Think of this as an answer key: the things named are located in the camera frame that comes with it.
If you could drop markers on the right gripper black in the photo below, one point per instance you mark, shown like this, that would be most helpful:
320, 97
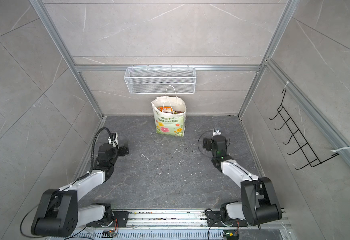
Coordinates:
208, 145

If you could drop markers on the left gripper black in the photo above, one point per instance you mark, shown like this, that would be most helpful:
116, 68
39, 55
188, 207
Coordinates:
121, 150

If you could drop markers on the floral white paper bag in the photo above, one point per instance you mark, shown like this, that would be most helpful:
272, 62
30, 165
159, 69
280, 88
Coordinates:
170, 124

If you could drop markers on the orange Fox's fruits candy bag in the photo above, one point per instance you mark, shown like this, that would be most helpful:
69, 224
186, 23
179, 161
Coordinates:
166, 109

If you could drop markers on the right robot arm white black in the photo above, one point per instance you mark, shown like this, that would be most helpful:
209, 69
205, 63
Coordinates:
259, 203

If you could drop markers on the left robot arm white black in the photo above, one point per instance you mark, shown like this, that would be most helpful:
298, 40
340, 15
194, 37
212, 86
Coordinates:
58, 214

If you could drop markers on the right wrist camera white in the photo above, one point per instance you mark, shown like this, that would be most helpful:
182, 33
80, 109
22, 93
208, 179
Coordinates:
216, 132

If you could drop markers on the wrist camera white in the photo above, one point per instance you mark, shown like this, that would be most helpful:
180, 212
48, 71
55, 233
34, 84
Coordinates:
216, 132
114, 140

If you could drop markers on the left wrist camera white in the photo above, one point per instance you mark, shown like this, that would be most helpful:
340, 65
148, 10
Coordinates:
114, 140

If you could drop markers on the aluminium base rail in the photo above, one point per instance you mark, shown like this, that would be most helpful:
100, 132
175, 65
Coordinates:
189, 224

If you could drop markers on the black wire hook rack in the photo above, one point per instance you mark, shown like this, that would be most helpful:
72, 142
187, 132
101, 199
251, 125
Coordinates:
298, 137

